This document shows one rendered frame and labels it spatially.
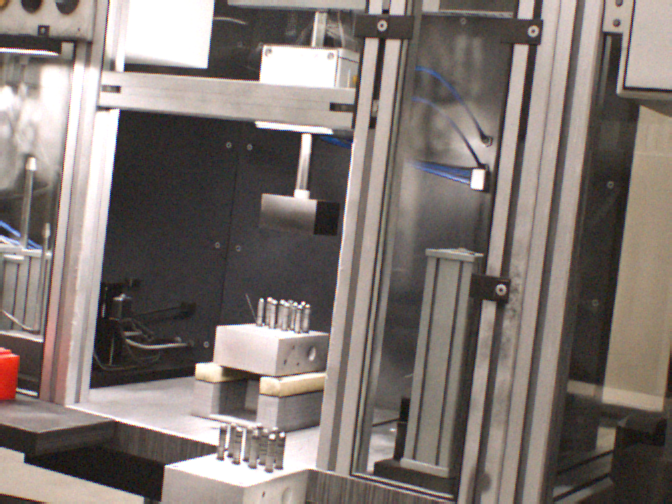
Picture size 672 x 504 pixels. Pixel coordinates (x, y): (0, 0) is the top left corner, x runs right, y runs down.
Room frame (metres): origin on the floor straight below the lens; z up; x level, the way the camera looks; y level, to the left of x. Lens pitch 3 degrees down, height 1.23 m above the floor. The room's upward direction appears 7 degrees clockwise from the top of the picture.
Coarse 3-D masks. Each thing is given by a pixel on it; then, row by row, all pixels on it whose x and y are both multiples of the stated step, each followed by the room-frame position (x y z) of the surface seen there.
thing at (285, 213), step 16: (304, 144) 1.66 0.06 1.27; (304, 160) 1.65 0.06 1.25; (304, 176) 1.65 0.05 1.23; (304, 192) 1.66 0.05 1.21; (272, 208) 1.65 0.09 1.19; (288, 208) 1.64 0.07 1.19; (304, 208) 1.63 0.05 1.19; (320, 208) 1.63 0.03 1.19; (336, 208) 1.66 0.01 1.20; (272, 224) 1.65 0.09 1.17; (288, 224) 1.64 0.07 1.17; (304, 224) 1.62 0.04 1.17; (320, 224) 1.63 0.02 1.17; (336, 224) 1.67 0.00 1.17
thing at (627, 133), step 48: (624, 144) 1.26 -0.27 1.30; (624, 192) 1.26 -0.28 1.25; (624, 240) 1.25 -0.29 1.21; (624, 288) 1.25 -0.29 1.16; (576, 336) 1.27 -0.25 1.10; (624, 336) 1.25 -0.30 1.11; (576, 384) 1.27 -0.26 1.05; (624, 384) 1.25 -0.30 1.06; (576, 432) 1.27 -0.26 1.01; (624, 432) 1.24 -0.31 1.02; (576, 480) 1.26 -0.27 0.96; (624, 480) 1.24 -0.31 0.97
